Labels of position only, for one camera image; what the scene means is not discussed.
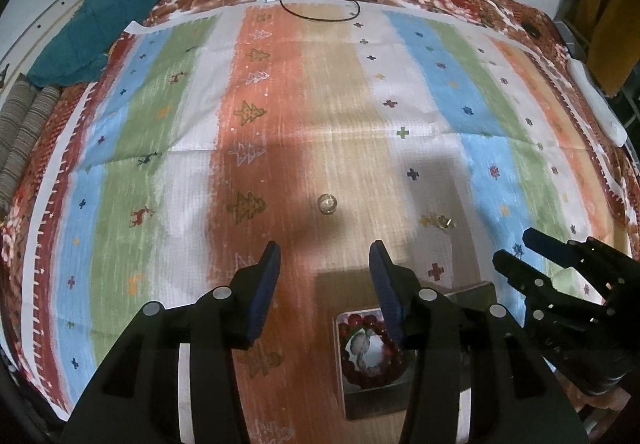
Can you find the mustard hanging garment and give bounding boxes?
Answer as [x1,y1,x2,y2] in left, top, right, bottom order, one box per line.
[565,0,639,97]

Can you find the small gold earrings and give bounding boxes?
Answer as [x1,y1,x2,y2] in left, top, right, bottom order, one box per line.
[434,214,456,229]

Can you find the dark red bead bracelet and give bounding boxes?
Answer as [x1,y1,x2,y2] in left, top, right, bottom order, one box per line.
[337,313,409,386]

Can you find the grey striped pillow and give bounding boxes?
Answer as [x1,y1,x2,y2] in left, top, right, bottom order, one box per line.
[1,75,61,217]

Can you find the pink white stone bracelet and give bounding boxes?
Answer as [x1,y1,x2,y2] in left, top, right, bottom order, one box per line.
[347,329,388,375]

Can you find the silver metal tin box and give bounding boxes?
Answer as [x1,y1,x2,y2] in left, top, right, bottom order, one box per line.
[332,280,501,422]

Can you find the teal towel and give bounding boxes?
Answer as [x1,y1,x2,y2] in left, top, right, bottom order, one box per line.
[26,0,160,87]

